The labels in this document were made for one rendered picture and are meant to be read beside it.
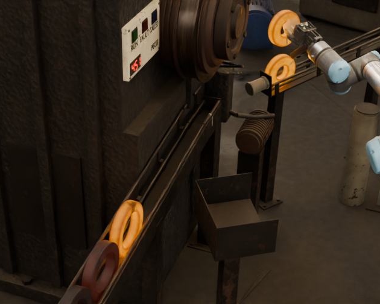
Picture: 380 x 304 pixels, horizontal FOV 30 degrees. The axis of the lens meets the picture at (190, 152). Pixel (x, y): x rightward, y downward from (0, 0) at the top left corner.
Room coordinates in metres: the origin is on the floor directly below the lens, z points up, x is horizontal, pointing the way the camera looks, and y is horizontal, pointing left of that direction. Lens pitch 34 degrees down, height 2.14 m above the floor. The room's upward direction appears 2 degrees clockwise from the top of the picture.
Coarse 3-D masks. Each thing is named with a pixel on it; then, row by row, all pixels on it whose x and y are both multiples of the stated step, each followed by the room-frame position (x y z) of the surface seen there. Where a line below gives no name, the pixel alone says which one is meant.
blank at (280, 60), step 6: (282, 54) 2.84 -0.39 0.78; (270, 60) 2.81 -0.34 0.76; (276, 60) 2.80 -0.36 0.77; (282, 60) 2.81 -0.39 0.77; (288, 60) 2.83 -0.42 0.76; (270, 66) 2.78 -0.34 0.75; (276, 66) 2.79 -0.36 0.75; (288, 66) 2.83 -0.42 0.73; (294, 66) 2.85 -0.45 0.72; (270, 72) 2.77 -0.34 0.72; (276, 72) 2.79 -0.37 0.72; (282, 72) 2.85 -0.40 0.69; (288, 72) 2.83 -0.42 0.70; (294, 72) 2.86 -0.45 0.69; (276, 78) 2.80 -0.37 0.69; (282, 78) 2.82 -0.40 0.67
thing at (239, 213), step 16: (224, 176) 2.00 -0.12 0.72; (240, 176) 2.01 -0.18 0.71; (208, 192) 1.98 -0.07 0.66; (224, 192) 2.00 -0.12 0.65; (240, 192) 2.02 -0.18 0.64; (208, 208) 1.82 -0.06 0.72; (224, 208) 1.97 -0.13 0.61; (240, 208) 1.97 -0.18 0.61; (208, 224) 1.81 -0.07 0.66; (224, 224) 1.89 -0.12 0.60; (240, 224) 1.74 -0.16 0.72; (256, 224) 1.76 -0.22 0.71; (272, 224) 1.77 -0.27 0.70; (208, 240) 1.80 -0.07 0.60; (224, 240) 1.73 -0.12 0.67; (240, 240) 1.74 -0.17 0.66; (256, 240) 1.76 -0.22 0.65; (272, 240) 1.77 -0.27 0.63; (224, 256) 1.73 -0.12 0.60; (240, 256) 1.74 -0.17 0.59; (224, 272) 1.86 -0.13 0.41; (224, 288) 1.86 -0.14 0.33
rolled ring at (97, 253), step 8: (104, 240) 1.63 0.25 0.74; (96, 248) 1.58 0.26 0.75; (104, 248) 1.58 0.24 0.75; (112, 248) 1.62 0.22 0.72; (96, 256) 1.55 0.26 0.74; (104, 256) 1.57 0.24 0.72; (112, 256) 1.63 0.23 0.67; (88, 264) 1.53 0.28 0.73; (96, 264) 1.53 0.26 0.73; (112, 264) 1.63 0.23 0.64; (88, 272) 1.52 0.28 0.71; (96, 272) 1.52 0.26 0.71; (104, 272) 1.62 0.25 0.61; (112, 272) 1.62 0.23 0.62; (88, 280) 1.50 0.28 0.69; (104, 280) 1.60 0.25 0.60; (88, 288) 1.50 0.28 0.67; (96, 288) 1.52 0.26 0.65; (104, 288) 1.57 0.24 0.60; (96, 296) 1.52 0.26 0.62
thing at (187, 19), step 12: (192, 0) 2.26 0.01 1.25; (180, 12) 2.25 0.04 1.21; (192, 12) 2.24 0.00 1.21; (180, 24) 2.24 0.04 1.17; (192, 24) 2.21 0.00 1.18; (180, 36) 2.23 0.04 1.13; (192, 36) 2.20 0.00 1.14; (180, 48) 2.23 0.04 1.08; (192, 48) 2.20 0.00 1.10; (180, 60) 2.24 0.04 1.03; (192, 60) 2.21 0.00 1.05; (192, 72) 2.26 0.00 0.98
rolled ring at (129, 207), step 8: (128, 200) 1.79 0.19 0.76; (120, 208) 1.74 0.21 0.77; (128, 208) 1.74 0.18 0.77; (136, 208) 1.79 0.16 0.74; (120, 216) 1.72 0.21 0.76; (128, 216) 1.73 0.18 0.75; (136, 216) 1.81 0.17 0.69; (112, 224) 1.70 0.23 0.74; (120, 224) 1.69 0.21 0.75; (136, 224) 1.80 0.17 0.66; (112, 232) 1.68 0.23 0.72; (120, 232) 1.68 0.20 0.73; (128, 232) 1.79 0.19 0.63; (136, 232) 1.79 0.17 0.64; (112, 240) 1.67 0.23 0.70; (120, 240) 1.68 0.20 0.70; (128, 240) 1.77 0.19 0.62; (120, 248) 1.68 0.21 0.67; (128, 248) 1.73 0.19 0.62; (120, 256) 1.68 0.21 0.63
